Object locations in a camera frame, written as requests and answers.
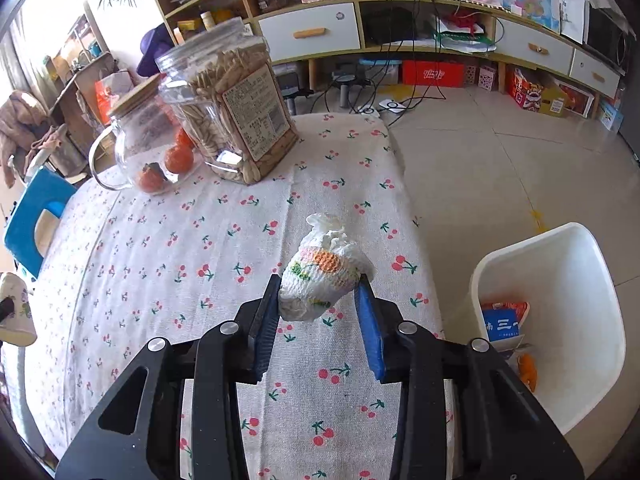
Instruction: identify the paper cup with green print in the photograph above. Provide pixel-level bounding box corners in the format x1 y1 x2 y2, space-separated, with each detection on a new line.
0 272 37 347

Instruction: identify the large blue tissue box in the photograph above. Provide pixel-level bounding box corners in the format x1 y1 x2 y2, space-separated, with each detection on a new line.
483 309 520 342

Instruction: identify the red white snack bag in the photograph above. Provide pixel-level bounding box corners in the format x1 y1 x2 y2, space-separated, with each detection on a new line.
480 301 530 323

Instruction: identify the printed tissue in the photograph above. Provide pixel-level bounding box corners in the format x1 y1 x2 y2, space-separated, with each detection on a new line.
278 212 375 321

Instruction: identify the white trash bin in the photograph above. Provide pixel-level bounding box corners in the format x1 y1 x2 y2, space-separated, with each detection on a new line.
465 222 626 434

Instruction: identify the blue plastic stool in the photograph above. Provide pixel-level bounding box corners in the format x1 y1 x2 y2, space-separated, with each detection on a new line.
3 167 76 278

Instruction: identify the cherry print tablecloth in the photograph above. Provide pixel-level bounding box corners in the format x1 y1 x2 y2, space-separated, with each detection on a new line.
25 113 442 479

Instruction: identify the tangerine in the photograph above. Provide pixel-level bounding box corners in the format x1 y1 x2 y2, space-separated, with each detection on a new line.
175 128 194 150
137 162 167 194
164 144 194 174

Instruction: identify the glass teapot with wooden lid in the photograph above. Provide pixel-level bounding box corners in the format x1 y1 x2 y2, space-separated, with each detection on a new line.
89 74 203 195

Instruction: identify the plastic jar of seeds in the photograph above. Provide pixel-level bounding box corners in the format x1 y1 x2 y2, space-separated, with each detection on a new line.
156 18 298 185

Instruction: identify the purple hat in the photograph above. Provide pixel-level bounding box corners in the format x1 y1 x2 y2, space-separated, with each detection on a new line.
136 24 174 77

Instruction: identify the wooden TV cabinet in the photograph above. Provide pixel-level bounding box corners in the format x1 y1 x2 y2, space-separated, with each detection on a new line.
252 0 624 98

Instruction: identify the red box under cabinet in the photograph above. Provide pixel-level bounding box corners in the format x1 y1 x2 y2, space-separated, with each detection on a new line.
401 60 465 88

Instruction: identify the black microwave oven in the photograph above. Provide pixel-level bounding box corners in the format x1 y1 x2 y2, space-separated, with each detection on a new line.
584 6 634 70

